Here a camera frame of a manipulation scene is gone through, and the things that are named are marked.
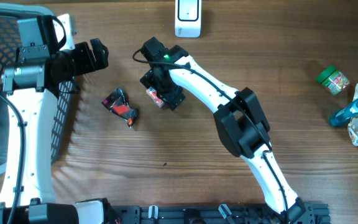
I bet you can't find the white barcode scanner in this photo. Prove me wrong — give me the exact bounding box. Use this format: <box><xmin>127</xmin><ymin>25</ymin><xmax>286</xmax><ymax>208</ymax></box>
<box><xmin>175</xmin><ymin>0</ymin><xmax>202</xmax><ymax>38</ymax></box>

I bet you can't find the red white snack packet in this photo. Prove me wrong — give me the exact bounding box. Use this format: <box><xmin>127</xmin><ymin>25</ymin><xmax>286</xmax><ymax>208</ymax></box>
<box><xmin>146</xmin><ymin>87</ymin><xmax>165</xmax><ymax>108</ymax></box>

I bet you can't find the blue mouthwash bottle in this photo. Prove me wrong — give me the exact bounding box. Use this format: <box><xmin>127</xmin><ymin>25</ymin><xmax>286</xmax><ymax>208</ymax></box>
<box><xmin>328</xmin><ymin>99</ymin><xmax>358</xmax><ymax>128</ymax></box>

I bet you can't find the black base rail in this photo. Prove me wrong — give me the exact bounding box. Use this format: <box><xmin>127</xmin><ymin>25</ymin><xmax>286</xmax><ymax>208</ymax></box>
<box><xmin>104</xmin><ymin>203</ymin><xmax>332</xmax><ymax>224</ymax></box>

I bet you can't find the red black snack packet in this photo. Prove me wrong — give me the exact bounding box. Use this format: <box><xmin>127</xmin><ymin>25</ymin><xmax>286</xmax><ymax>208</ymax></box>
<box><xmin>101</xmin><ymin>88</ymin><xmax>139</xmax><ymax>128</ymax></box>

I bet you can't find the green lidded jar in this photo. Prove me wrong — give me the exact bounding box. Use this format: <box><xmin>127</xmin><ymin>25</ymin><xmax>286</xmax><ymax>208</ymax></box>
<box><xmin>316</xmin><ymin>65</ymin><xmax>350</xmax><ymax>96</ymax></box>

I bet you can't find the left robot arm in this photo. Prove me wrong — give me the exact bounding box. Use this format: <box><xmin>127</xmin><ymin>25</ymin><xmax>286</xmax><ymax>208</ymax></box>
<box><xmin>0</xmin><ymin>15</ymin><xmax>118</xmax><ymax>223</ymax></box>

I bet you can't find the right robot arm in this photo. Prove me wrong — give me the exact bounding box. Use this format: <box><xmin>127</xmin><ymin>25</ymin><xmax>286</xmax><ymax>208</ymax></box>
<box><xmin>138</xmin><ymin>37</ymin><xmax>306</xmax><ymax>223</ymax></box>

